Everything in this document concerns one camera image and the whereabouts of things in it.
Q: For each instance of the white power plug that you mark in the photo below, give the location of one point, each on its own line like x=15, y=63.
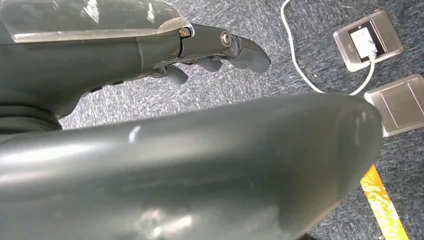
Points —
x=363, y=41

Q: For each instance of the ribbed grey left arm sleeve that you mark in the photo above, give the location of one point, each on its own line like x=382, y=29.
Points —
x=23, y=121

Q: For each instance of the steel floor socket with outlet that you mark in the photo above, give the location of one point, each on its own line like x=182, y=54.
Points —
x=391, y=36

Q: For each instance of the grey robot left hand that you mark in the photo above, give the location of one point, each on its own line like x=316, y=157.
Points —
x=198, y=165

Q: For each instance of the yellow floor tape strip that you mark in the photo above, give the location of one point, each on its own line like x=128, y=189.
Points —
x=381, y=202

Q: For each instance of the steel floor socket closed lid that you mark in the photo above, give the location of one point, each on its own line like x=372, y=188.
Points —
x=400, y=104

